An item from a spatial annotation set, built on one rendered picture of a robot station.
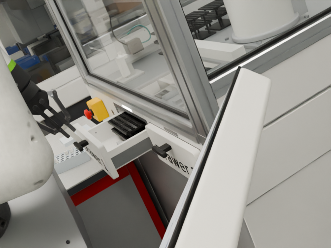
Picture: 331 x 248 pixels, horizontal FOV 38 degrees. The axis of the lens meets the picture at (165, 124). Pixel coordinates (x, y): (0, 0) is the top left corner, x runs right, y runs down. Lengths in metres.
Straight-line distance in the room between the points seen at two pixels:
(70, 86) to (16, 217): 1.16
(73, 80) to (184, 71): 1.37
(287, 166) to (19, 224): 0.62
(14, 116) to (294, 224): 0.66
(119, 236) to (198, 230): 1.37
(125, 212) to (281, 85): 0.85
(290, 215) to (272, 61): 0.36
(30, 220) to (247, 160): 0.77
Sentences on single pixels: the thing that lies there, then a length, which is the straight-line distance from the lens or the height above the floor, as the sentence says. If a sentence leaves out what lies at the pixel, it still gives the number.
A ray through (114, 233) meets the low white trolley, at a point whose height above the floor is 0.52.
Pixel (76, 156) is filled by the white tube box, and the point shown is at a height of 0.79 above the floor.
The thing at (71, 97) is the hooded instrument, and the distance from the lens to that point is 2.27.
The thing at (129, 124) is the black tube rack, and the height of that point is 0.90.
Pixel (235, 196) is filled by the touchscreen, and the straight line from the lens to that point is 0.43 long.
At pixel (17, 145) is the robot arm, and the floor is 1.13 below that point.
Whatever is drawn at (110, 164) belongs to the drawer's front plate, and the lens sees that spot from 1.35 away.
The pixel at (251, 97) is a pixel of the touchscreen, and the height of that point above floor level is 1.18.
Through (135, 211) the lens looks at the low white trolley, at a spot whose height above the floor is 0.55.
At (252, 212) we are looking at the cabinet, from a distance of 1.10.
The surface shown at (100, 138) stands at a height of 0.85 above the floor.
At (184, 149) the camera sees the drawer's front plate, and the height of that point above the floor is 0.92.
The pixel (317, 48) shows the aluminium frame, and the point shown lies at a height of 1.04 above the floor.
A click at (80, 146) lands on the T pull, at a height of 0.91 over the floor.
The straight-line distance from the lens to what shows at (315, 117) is 1.13.
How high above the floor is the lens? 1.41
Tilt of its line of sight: 22 degrees down
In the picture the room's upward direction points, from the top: 23 degrees counter-clockwise
